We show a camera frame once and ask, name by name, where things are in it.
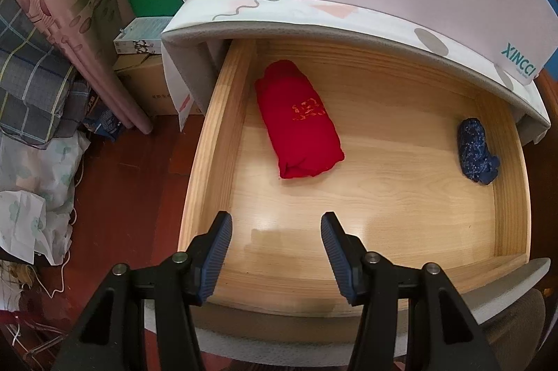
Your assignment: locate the wooden drawer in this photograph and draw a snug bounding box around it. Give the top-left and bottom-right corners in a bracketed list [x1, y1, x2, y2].
[142, 38, 551, 356]

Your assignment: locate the grey plaid cloth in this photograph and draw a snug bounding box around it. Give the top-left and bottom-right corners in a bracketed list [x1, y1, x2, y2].
[0, 0, 92, 145]

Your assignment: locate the navy speckled underwear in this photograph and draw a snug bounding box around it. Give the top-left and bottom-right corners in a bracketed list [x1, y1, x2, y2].
[457, 117, 501, 185]

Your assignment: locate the red underwear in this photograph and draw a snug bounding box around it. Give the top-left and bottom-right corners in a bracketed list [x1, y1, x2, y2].
[255, 60, 345, 180]

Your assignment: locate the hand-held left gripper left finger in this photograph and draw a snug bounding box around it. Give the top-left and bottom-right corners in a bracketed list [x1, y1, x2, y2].
[54, 210, 233, 371]

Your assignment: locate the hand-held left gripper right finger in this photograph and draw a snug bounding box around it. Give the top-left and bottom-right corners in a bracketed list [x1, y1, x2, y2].
[320, 212, 498, 371]

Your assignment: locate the blue packet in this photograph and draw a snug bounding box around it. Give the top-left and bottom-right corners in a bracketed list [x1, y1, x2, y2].
[85, 105, 123, 142]

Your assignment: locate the pink printed curtain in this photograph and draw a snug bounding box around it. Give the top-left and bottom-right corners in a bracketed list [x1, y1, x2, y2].
[9, 0, 153, 135]

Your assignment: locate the small pale blue box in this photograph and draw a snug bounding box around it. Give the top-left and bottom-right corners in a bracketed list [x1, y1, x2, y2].
[113, 17, 173, 55]

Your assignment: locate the white floral cloth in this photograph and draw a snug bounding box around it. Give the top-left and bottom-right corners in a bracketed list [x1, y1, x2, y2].
[0, 131, 92, 267]

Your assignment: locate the brown cardboard box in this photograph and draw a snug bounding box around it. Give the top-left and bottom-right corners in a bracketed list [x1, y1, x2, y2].
[114, 52, 205, 116]

